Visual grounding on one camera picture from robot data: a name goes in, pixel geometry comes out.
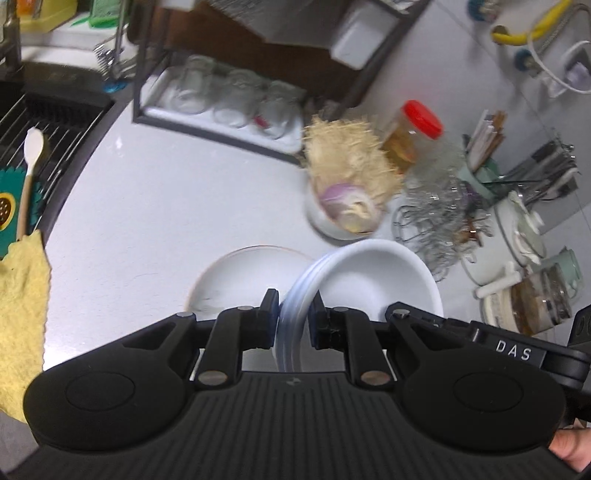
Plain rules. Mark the white leaf-pattern plate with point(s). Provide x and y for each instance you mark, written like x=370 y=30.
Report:
x=240 y=281

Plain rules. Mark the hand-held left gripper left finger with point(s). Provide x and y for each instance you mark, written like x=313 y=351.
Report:
x=269 y=318

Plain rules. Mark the dry straw-coloured roots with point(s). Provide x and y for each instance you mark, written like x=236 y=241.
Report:
x=346 y=147

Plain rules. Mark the dark kitchen faucet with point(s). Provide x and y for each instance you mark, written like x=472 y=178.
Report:
x=9 y=41

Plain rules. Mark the black sink drying rack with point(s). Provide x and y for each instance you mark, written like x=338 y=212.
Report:
x=60 y=120

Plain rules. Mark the black kitchen sink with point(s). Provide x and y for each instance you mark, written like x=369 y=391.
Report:
x=51 y=78

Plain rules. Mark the clear plastic bag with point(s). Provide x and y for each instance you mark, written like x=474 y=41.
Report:
x=438 y=170

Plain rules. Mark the teal sunflower cloth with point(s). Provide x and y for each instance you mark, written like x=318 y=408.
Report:
x=11 y=207

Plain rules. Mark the red-printed drinking glass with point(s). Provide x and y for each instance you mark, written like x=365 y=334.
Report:
x=279 y=110

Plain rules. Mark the yellow cleaning cloth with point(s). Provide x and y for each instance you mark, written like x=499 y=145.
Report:
x=23 y=323

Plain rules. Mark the white foam block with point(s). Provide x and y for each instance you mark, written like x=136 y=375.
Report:
x=362 y=37

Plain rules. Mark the black metal shelf rack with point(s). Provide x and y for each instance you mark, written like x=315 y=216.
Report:
x=152 y=69

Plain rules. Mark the clear drinking glass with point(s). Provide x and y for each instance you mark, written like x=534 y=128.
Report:
x=194 y=85
x=238 y=99

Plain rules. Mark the green dish soap bottle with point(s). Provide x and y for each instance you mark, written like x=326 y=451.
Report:
x=108 y=11

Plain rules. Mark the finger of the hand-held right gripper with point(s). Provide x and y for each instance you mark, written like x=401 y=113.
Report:
x=512 y=351

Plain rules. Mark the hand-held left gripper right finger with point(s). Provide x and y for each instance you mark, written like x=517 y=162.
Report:
x=318 y=323

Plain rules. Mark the metal utensil rack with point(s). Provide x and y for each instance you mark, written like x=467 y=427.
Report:
x=549 y=166

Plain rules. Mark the white bowl with onion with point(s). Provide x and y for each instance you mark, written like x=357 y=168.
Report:
x=332 y=226

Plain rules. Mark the green chopstick holder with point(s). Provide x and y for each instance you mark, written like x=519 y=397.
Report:
x=482 y=177

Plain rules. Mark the wooden cutting board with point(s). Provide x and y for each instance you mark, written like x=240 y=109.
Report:
x=258 y=18

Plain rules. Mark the purple onion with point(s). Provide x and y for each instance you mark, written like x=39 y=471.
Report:
x=346 y=201

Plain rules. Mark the white teapot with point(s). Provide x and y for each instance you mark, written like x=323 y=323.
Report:
x=519 y=228

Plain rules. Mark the pale green cup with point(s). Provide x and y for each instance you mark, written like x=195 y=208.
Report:
x=570 y=267

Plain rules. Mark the red-lidded clear jar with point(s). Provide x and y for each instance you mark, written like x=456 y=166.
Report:
x=411 y=134

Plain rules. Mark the person's right hand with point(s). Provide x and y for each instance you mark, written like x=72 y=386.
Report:
x=572 y=447

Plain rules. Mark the chrome faucet with blue base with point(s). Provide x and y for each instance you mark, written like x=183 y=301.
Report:
x=115 y=60

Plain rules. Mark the white rack tray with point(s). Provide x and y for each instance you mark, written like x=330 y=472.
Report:
x=157 y=104

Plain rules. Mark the yellow detergent bottle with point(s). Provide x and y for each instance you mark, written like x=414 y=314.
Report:
x=46 y=11

